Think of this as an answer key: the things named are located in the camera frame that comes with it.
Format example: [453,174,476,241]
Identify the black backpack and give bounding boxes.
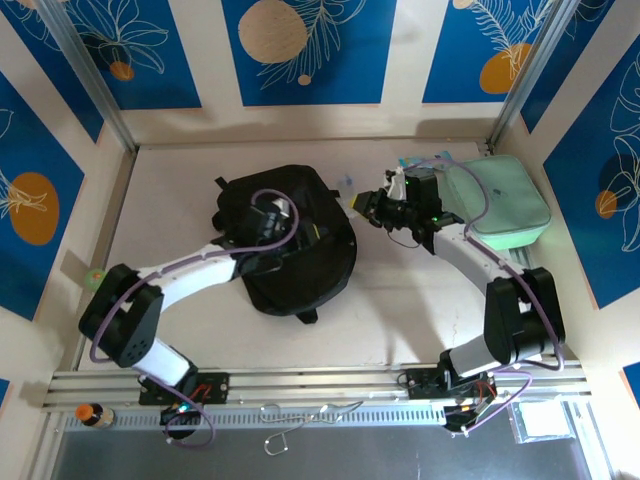
[212,163,359,325]

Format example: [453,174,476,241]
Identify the blue white snack packet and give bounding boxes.
[397,149,454,169]

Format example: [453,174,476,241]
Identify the mint green zip pouch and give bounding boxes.
[434,154,551,251]

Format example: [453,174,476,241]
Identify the black electronics module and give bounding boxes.
[443,402,494,434]
[159,403,202,427]

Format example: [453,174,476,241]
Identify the dark bottle orange cap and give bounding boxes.
[74,403,116,430]

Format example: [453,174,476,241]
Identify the dark grey metal sheet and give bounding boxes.
[49,428,594,480]

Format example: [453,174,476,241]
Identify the small grey square box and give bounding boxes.
[509,402,576,444]

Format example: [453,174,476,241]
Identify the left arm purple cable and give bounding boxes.
[88,188,301,449]

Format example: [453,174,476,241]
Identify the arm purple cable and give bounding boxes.
[412,158,567,436]
[88,188,301,449]

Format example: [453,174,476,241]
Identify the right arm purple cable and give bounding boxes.
[412,158,567,436]

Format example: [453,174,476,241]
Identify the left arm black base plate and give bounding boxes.
[138,372,231,406]

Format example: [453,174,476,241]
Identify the long aluminium mounting rail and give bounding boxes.
[42,364,591,409]

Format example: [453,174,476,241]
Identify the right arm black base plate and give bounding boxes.
[405,367,499,401]

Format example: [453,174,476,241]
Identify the slotted grey cable duct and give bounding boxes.
[64,405,449,432]

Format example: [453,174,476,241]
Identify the aluminium frame post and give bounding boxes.
[37,0,140,154]
[487,0,586,147]

